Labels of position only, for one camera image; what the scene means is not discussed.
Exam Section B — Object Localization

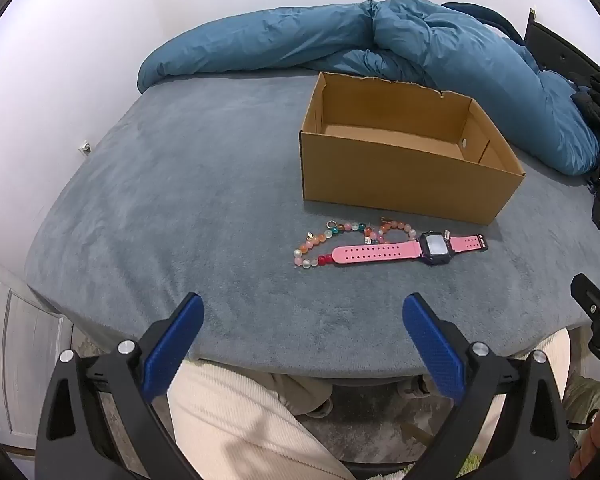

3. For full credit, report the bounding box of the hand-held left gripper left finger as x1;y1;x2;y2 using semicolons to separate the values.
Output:
34;292;206;480

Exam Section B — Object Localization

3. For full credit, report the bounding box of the pink strap digital watch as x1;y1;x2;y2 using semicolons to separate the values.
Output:
331;230;490;267

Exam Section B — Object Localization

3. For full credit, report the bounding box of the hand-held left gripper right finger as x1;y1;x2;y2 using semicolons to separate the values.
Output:
401;294;576;480

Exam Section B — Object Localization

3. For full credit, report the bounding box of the person's left leg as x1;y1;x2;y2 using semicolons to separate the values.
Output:
167;360;361;480

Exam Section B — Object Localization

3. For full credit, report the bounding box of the orange bead bracelet with charm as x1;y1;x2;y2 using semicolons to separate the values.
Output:
362;217;418;247

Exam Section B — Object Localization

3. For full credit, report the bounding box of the dark headboard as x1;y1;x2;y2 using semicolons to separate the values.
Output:
524;8;600;76

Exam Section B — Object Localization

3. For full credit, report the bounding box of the person's right hand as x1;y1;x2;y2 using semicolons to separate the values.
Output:
571;407;600;480

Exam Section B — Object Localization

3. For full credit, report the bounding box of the brown cardboard box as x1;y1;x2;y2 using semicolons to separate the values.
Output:
299;71;527;226

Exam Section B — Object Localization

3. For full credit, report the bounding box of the blue duvet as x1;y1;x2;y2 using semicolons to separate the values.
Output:
136;0;600;176

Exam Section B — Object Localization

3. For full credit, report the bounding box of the white panelled door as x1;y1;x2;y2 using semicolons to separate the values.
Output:
0;255;76;456

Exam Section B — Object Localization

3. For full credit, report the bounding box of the grey bed cover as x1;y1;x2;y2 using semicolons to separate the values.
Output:
22;72;600;378

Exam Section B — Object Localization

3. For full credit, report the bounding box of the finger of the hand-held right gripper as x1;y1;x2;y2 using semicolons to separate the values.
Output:
570;272;600;320

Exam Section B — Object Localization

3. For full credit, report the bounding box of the multicolour glass bead bracelet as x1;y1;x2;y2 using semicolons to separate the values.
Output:
291;220;368;270

